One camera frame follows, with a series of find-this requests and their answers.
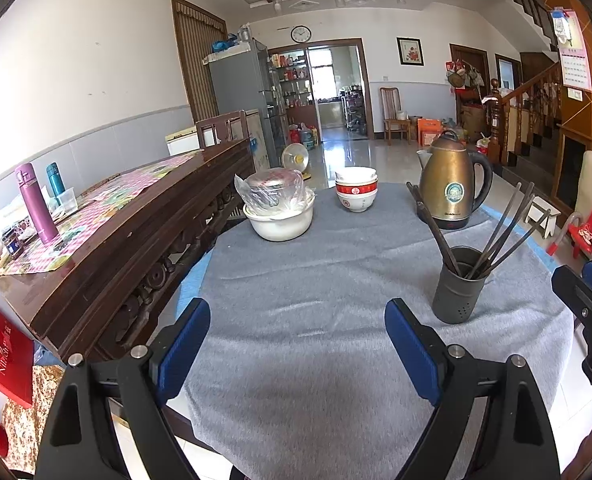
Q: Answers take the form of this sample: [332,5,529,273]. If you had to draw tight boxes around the white chest freezer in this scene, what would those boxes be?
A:
[164,108,272,174]

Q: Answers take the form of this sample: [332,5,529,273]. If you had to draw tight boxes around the purple thermos bottle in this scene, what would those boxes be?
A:
[15,162,58,245]

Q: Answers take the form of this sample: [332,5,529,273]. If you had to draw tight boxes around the round wall clock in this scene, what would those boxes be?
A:
[290,25,312,44]

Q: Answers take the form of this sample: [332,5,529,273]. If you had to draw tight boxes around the wall calendar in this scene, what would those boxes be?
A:
[551,8,592,92]

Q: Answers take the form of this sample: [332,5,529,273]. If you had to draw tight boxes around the small white fan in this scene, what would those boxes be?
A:
[281,143,311,180]

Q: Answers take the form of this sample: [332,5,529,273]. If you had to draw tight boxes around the wooden chair by wall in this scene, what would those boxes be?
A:
[380,87,411,145]

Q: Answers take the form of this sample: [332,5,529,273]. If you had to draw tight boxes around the framed flower picture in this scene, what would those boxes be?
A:
[397,37,424,66]

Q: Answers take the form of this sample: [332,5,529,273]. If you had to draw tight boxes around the bronze electric kettle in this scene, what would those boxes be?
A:
[416,129,494,230]

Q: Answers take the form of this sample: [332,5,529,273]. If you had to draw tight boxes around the stacked red white bowls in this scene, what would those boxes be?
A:
[335,167,378,214]

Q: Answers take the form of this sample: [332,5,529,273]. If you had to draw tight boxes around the white basin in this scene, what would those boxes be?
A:
[243,188,316,242]

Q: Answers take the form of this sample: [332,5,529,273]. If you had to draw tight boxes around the wooden staircase railing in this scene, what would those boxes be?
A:
[482,62,563,166]

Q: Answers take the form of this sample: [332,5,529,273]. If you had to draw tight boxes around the red gift box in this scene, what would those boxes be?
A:
[0,312,34,408]

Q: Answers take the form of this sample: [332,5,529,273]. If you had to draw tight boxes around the small white stool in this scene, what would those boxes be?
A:
[524,196,561,240]

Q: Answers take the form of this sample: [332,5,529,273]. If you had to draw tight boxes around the checkered cabinet cloth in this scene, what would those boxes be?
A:
[0,151,200,276]

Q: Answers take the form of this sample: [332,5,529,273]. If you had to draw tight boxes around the grey refrigerator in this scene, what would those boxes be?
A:
[203,38,287,168]

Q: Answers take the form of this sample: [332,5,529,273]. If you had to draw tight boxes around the dark carved wooden cabinet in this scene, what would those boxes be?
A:
[0,138,257,363]

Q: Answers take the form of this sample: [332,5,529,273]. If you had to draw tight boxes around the person's right hand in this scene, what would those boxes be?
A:
[561,430,592,480]

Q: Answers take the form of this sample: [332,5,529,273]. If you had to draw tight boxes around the clear plastic bag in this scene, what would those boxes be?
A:
[234,168,307,214]

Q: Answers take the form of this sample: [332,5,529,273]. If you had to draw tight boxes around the brown window blind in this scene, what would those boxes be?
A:
[171,0,228,122]

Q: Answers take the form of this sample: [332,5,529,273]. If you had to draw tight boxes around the grey table cloth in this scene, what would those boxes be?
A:
[184,184,573,479]

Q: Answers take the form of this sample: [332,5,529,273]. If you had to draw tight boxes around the teal thermos bottle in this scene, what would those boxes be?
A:
[46,162,67,205]

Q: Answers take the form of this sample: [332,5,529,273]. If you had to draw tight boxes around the orange cardboard box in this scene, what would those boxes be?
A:
[416,118,442,148]

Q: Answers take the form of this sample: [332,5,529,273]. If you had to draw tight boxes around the grey utensil holder cup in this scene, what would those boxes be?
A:
[432,246,486,324]

